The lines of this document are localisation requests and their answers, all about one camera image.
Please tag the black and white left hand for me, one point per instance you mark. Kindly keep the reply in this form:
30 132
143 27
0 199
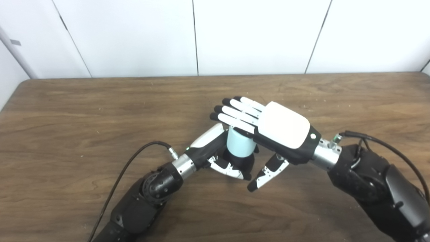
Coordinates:
208 144

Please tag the black and white right hand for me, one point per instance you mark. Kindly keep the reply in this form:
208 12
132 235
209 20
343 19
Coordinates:
284 127

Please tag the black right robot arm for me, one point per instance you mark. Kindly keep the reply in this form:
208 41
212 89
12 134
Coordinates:
369 178

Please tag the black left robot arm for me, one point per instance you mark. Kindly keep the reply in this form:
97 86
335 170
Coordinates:
134 211

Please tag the white corner post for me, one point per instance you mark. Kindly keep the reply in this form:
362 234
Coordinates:
25 64

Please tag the small grey wall tag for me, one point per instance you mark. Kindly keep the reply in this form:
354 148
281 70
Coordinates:
15 42

